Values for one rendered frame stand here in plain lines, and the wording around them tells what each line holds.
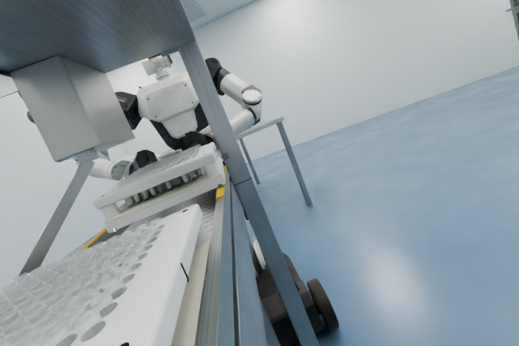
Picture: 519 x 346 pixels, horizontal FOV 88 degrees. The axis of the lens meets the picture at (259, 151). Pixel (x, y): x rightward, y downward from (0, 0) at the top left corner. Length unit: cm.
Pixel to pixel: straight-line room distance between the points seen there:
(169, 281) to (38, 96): 58
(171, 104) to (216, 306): 105
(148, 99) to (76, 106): 57
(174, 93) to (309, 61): 458
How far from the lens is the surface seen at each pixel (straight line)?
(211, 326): 21
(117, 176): 109
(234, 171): 85
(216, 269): 27
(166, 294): 20
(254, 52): 570
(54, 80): 72
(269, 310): 127
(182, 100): 121
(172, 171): 56
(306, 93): 558
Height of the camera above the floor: 95
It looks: 8 degrees down
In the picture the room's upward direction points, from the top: 21 degrees counter-clockwise
